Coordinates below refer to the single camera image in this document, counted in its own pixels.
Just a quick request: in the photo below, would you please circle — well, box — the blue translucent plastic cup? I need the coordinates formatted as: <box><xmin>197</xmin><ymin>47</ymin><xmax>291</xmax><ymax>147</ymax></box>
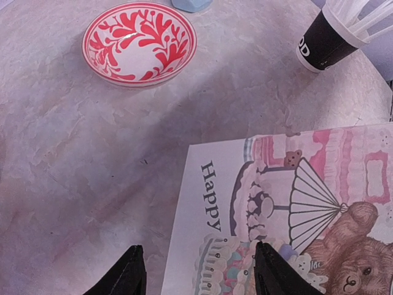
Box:
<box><xmin>171</xmin><ymin>0</ymin><xmax>213</xmax><ymax>13</ymax></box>

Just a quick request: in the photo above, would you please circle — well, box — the black cup holding straws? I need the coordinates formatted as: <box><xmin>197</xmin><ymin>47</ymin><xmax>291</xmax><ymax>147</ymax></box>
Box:
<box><xmin>295</xmin><ymin>4</ymin><xmax>365</xmax><ymax>73</ymax></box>

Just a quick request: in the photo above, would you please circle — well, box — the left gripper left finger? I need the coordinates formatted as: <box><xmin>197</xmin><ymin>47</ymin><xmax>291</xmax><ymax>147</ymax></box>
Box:
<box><xmin>84</xmin><ymin>245</ymin><xmax>146</xmax><ymax>295</ymax></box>

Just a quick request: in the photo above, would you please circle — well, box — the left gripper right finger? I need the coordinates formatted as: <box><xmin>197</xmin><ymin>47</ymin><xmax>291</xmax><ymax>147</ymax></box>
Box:
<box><xmin>254</xmin><ymin>242</ymin><xmax>322</xmax><ymax>295</ymax></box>

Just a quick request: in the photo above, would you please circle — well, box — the red patterned small bowl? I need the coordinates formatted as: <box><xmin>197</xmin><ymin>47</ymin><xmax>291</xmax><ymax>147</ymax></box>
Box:
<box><xmin>82</xmin><ymin>2</ymin><xmax>197</xmax><ymax>89</ymax></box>

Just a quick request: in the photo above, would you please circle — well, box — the white paper takeout bag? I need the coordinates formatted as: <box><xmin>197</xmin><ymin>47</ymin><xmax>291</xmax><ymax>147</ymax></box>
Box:
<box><xmin>161</xmin><ymin>124</ymin><xmax>392</xmax><ymax>294</ymax></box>

